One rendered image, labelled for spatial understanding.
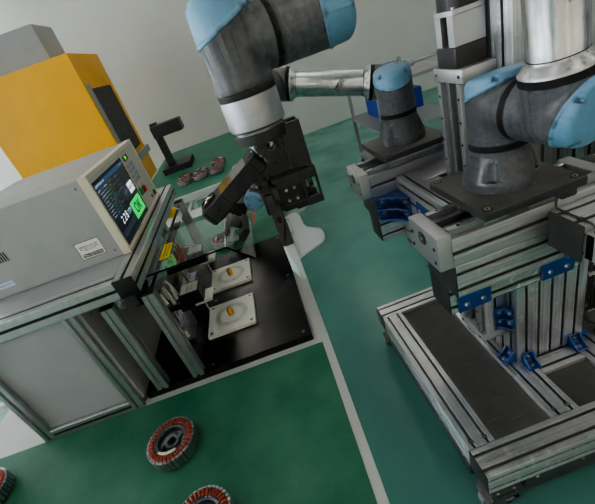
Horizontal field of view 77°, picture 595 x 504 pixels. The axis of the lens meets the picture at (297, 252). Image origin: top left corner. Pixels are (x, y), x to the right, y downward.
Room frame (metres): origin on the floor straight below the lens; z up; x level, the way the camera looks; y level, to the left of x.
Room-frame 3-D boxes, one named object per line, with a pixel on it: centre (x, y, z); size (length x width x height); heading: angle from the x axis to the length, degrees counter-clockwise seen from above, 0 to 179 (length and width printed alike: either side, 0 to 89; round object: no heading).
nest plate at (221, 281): (1.20, 0.26, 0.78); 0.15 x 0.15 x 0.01; 0
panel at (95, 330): (1.08, 0.51, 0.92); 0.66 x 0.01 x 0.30; 0
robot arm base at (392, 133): (1.22, -0.47, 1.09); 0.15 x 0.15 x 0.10
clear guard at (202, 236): (0.94, 0.26, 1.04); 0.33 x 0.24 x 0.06; 90
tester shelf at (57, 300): (1.08, 0.58, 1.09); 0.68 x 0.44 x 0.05; 0
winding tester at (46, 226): (1.09, 0.58, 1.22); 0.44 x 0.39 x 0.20; 0
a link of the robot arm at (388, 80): (1.23, -0.47, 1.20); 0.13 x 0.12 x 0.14; 162
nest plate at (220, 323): (0.96, 0.26, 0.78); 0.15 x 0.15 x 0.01; 0
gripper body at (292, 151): (0.51, -0.02, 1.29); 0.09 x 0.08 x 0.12; 91
